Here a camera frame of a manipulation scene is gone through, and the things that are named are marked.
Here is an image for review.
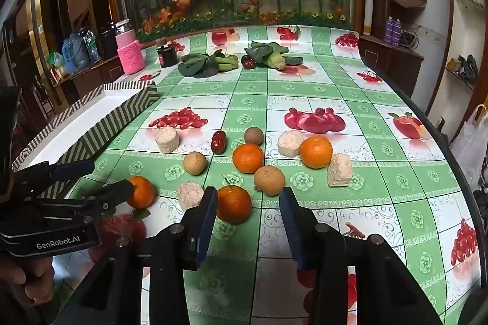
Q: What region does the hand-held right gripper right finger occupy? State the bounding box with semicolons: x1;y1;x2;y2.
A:
279;187;443;325

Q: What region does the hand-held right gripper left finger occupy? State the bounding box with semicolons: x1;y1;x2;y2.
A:
57;187;219;325

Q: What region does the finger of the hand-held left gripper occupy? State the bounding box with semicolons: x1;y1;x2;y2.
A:
34;179;135;222
17;158;95;189

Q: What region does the orange with stem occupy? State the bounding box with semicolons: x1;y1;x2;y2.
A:
217;185;252;224

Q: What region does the large brown round fruit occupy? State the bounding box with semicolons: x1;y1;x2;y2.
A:
253;165;286;196

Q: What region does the small tan round fruit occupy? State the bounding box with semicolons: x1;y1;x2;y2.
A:
183;151;207;176

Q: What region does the striped-edge white cardboard tray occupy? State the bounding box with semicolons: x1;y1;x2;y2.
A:
11;81;160;200

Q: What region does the person's left hand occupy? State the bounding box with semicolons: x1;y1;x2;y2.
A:
0;254;56;306

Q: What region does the pale food chunk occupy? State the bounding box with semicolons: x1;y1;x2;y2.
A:
327;153;353;188
154;126;180;153
177;181;204;209
277;130;304;159

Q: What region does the red date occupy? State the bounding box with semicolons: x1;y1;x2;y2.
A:
211;130;227;154

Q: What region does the wooden side cabinet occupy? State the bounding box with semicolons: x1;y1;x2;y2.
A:
49;56;124;108

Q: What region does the dark brown round fruit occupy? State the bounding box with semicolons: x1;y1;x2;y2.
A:
244;127;264;146

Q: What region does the blue thermos jug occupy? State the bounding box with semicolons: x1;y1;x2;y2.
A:
61;33;90;74

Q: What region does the clear plastic bottle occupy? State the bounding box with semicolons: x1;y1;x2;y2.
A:
82;28;100;62

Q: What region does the pink knit-sleeve bottle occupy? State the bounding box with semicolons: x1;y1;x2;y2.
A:
115;20;145;76

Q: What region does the green fruit-print tablecloth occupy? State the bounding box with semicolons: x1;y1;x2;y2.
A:
49;24;485;325

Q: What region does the black kettle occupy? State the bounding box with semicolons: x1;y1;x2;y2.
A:
97;27;119;59

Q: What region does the dark glass jar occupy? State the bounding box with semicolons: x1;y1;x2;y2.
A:
156;39;179;68

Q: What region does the bok choy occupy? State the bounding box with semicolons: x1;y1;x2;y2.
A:
178;49;239;78

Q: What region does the corn cob with green leaves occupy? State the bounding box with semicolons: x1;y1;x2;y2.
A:
244;42;303;71

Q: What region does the white plastic bag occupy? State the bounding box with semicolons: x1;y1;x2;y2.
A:
450;104;488;192

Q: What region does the low wooden cabinet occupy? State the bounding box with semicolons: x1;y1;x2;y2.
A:
358;35;425;97

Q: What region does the dark bag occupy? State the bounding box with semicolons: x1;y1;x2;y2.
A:
457;54;479;83

